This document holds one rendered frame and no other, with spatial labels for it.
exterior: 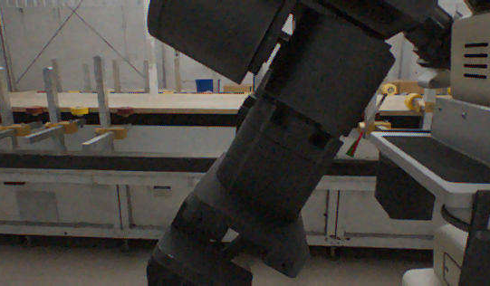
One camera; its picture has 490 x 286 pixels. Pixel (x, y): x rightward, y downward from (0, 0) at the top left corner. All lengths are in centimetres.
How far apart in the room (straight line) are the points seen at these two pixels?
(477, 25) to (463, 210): 26
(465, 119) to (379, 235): 164
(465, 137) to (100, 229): 199
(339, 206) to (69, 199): 160
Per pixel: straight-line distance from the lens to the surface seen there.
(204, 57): 18
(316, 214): 197
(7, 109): 196
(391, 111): 183
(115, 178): 179
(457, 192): 36
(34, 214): 241
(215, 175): 19
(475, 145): 49
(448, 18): 67
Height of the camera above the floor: 116
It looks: 15 degrees down
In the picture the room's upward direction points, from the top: straight up
